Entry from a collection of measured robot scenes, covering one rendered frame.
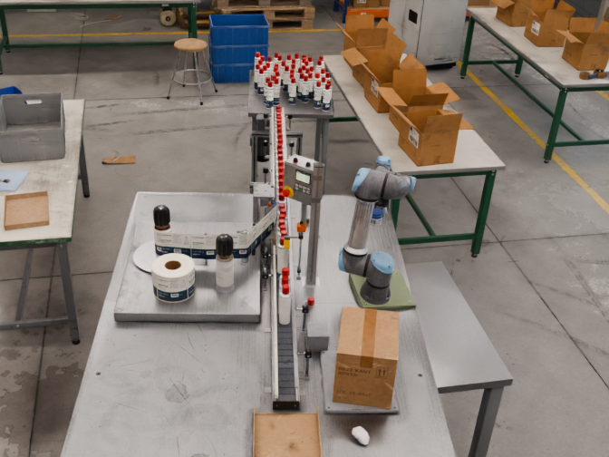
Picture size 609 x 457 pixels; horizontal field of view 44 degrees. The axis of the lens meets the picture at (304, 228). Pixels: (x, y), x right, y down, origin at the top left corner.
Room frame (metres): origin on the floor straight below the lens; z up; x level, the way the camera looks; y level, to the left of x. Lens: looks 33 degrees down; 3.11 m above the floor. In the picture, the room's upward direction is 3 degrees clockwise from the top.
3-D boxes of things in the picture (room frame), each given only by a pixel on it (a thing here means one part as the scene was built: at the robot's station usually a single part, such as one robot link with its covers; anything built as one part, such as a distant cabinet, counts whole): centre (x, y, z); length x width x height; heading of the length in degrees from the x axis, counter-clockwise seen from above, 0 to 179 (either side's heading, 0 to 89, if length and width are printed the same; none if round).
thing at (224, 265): (2.93, 0.37, 1.03); 0.09 x 0.09 x 0.30
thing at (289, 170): (3.14, 0.02, 1.38); 0.17 x 0.10 x 0.19; 59
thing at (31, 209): (3.63, 1.58, 0.82); 0.34 x 0.24 x 0.03; 19
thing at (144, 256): (3.15, 0.71, 0.89); 0.31 x 0.31 x 0.01
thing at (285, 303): (2.70, 0.07, 0.98); 0.05 x 0.05 x 0.20
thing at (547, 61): (7.32, -2.27, 0.39); 2.20 x 0.80 x 0.78; 13
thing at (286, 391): (3.02, 0.09, 0.86); 1.65 x 0.08 x 0.04; 4
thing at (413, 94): (5.11, -0.76, 0.96); 0.53 x 0.45 x 0.37; 105
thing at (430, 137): (4.71, -0.81, 0.97); 0.51 x 0.39 x 0.37; 109
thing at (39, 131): (4.52, 1.83, 0.91); 0.60 x 0.40 x 0.22; 17
